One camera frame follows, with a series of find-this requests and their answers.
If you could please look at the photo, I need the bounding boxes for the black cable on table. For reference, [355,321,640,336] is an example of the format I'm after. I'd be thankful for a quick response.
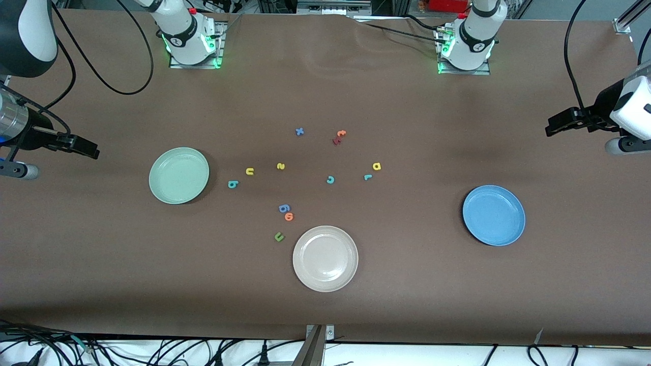
[353,14,451,46]

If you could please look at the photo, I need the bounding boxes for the silver metal equipment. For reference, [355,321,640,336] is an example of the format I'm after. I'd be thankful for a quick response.
[297,0,373,16]

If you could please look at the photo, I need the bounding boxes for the brown table cover sheet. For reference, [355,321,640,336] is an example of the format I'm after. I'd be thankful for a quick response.
[0,9,651,347]

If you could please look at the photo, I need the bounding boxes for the red box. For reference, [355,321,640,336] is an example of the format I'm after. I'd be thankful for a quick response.
[426,0,469,13]

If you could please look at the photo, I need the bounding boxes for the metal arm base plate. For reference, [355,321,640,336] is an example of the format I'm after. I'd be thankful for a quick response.
[435,25,491,76]
[169,20,225,69]

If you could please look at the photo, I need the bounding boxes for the aluminium frame post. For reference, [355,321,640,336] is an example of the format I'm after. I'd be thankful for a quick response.
[291,324,336,366]

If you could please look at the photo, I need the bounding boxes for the beige plate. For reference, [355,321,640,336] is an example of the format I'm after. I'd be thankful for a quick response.
[292,225,359,293]

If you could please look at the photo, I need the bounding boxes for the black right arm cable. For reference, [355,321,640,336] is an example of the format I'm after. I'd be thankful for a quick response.
[0,0,155,148]

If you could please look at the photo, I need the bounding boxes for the aluminium corner bracket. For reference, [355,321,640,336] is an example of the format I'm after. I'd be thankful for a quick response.
[613,0,651,35]

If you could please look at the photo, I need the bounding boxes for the light green plate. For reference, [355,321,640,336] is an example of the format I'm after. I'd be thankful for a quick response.
[149,147,210,205]

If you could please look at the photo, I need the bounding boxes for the blue plate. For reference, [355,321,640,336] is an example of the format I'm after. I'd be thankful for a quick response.
[462,185,526,247]

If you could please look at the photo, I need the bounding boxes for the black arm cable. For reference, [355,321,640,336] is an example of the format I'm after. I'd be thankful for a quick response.
[0,0,155,148]
[562,0,651,125]

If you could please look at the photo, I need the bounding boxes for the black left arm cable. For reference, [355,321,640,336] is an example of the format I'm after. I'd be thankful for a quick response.
[562,0,651,125]

